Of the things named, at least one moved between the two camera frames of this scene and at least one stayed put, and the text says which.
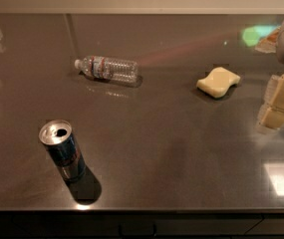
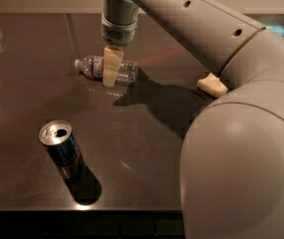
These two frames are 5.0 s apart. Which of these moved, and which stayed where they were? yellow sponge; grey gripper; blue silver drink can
Moved: grey gripper
Stayed: yellow sponge; blue silver drink can
